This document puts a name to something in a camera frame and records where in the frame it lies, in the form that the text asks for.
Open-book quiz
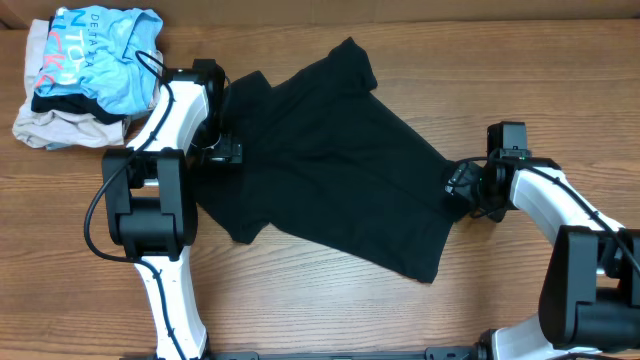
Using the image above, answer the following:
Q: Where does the folded black garment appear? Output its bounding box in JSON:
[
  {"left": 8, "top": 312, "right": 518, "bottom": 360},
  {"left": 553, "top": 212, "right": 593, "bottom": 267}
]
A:
[{"left": 31, "top": 94, "right": 127, "bottom": 125}]

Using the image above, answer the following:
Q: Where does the beige folded garment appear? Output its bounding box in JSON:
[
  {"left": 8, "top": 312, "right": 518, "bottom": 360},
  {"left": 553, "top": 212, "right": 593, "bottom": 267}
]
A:
[{"left": 12, "top": 20, "right": 159, "bottom": 150}]

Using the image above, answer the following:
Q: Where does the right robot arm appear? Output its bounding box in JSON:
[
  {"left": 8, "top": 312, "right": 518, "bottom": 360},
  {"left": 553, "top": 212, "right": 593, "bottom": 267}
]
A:
[{"left": 445, "top": 150, "right": 639, "bottom": 359}]

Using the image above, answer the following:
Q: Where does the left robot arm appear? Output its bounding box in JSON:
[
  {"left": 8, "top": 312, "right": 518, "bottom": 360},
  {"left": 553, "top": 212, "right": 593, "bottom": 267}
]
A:
[{"left": 97, "top": 59, "right": 243, "bottom": 359}]

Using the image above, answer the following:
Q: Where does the light blue printed shirt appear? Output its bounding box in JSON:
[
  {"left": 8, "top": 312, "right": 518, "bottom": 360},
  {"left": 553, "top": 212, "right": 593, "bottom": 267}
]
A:
[{"left": 34, "top": 5, "right": 163, "bottom": 115}]

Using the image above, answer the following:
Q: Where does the black t-shirt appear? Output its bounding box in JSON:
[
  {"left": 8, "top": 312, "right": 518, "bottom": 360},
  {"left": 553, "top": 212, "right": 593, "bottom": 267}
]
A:
[{"left": 191, "top": 39, "right": 468, "bottom": 283}]

